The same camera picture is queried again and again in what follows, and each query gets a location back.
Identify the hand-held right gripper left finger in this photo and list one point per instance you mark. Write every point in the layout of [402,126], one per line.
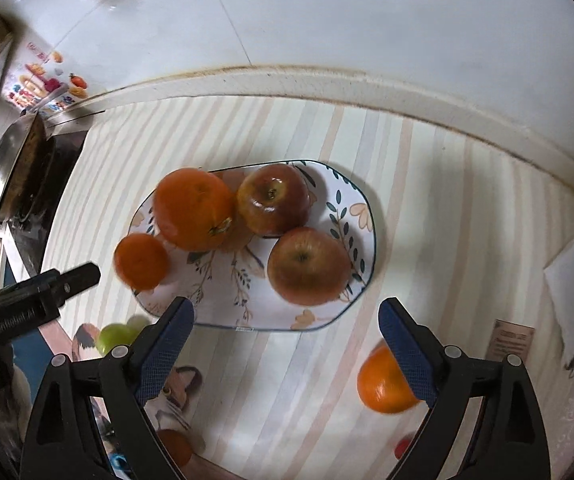
[166,347]

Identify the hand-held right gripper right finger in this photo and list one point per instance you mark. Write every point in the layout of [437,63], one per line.
[407,355]

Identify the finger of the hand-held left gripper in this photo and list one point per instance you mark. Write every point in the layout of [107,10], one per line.
[79,278]

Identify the medium orange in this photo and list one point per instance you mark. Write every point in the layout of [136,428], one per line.
[379,385]

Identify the small orange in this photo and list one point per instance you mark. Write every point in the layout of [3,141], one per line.
[141,261]

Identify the floral ceramic plate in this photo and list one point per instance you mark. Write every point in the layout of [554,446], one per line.
[247,290]

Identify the green fruit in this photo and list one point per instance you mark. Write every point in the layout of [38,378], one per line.
[112,337]

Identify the small red fruit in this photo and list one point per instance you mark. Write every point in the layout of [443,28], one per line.
[403,446]

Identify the orange tangerine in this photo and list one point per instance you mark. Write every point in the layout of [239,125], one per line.
[174,447]

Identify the brown paper card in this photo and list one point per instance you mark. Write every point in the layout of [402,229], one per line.
[512,337]

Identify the black stove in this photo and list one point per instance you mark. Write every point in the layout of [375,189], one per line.
[52,175]

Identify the striped table cover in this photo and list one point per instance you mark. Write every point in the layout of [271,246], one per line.
[467,240]

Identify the pale red apple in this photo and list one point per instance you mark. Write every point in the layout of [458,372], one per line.
[309,265]

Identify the large orange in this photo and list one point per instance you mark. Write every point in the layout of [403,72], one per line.
[192,207]

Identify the metal wok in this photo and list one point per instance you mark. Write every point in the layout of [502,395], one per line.
[9,165]

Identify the white paper sheet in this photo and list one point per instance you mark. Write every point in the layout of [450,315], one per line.
[569,290]

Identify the dark red apple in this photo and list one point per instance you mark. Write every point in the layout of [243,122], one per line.
[273,200]

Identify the colourful wall sticker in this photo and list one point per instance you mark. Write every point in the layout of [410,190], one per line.
[42,80]

